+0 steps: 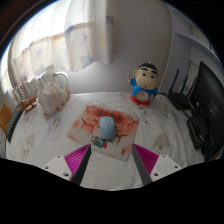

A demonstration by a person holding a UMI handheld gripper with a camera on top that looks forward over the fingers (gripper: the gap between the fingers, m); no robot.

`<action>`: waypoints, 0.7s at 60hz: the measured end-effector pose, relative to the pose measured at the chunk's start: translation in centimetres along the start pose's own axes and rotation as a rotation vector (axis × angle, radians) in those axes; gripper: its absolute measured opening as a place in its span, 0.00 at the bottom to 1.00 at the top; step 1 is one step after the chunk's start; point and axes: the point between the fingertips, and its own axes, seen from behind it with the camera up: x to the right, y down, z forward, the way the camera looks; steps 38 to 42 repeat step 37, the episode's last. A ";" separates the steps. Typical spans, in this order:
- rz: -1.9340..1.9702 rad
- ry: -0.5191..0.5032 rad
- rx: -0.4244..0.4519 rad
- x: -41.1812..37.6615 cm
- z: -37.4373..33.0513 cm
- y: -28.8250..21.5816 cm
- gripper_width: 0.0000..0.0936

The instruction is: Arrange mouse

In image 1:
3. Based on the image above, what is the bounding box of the red printed mouse pad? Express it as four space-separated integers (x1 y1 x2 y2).
66 104 140 163

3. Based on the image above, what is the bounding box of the black box device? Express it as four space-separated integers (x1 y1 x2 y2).
186 114 209 151

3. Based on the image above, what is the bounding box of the white wall shelf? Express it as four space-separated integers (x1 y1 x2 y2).
174 23 221 63

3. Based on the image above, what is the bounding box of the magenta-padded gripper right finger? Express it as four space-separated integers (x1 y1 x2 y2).
131 143 184 186

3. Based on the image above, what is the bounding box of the cartoon boy figurine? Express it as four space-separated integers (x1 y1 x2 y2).
126 61 160 107

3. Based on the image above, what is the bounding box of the large white conch shell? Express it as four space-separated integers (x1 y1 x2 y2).
37 78 71 119

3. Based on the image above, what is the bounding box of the white star-print curtain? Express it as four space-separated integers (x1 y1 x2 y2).
6 0 116 91

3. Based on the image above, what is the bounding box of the black router with antennas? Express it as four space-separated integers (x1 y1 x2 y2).
163 68 199 111

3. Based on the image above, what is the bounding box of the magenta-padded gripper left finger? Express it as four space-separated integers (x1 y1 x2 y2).
41 143 92 186

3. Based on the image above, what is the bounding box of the light blue computer mouse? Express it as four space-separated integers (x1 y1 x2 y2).
98 115 117 140

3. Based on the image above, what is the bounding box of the black monitor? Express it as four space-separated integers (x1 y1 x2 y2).
189 60 224 161

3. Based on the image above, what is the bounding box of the white printed tablecloth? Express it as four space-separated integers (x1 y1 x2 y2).
4 91 209 191

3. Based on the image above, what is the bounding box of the white radiator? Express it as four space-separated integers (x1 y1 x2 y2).
13 69 73 101

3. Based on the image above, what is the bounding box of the wooden model sailing ship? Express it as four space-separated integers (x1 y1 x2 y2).
11 79 38 114

